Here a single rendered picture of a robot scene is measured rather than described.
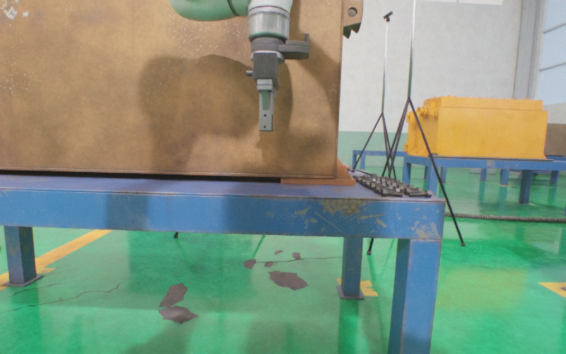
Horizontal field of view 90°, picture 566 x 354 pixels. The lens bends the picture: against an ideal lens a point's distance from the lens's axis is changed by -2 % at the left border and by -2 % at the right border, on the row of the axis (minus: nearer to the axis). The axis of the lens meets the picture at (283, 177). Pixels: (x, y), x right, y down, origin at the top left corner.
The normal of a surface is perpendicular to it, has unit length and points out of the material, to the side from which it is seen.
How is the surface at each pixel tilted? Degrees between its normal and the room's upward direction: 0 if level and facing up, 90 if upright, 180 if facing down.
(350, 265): 90
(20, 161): 90
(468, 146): 90
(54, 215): 90
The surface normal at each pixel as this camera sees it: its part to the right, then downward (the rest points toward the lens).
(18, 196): -0.01, 0.12
